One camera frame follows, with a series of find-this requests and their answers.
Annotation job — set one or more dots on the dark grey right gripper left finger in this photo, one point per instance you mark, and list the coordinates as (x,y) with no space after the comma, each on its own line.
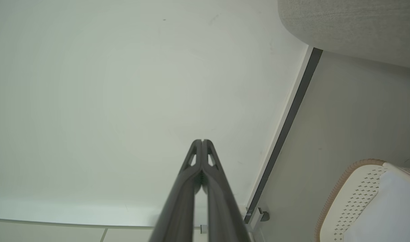
(178,201)

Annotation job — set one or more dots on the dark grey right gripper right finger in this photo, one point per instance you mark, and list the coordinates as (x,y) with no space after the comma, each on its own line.
(223,205)

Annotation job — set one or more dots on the white perforated laundry basket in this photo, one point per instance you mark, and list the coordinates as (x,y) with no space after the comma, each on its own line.
(352,195)

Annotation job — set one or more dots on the grey door stopper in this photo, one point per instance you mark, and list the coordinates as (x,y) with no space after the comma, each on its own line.
(263,216)

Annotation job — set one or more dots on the dark grey baseboard strip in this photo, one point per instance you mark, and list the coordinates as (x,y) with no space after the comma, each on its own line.
(285,131)

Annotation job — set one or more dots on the white cloth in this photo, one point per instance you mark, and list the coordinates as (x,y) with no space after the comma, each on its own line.
(393,211)

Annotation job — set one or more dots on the grey fabric sofa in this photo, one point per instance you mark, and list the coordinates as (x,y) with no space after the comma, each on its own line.
(356,23)

